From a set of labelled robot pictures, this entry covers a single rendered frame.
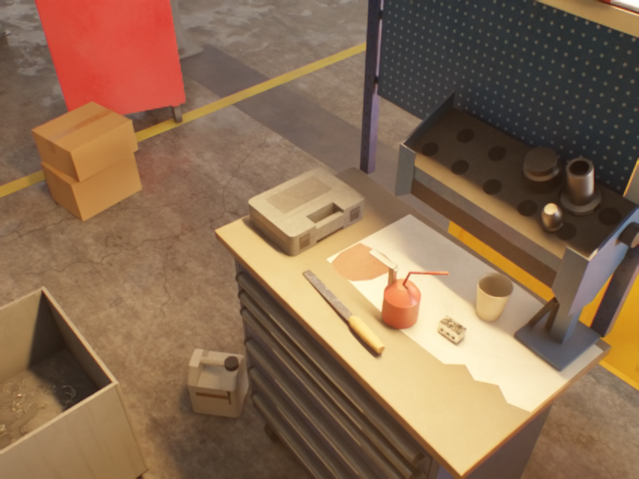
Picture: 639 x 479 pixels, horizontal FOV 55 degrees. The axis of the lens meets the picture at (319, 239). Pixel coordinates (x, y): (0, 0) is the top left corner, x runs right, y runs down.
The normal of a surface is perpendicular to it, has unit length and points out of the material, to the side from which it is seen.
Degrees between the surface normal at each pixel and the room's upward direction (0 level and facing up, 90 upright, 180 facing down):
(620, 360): 90
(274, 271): 0
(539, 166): 28
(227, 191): 0
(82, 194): 90
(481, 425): 0
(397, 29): 90
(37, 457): 90
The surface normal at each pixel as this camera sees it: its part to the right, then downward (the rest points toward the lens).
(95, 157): 0.79, 0.40
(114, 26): 0.39, 0.61
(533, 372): 0.00, -0.75
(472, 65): -0.79, 0.41
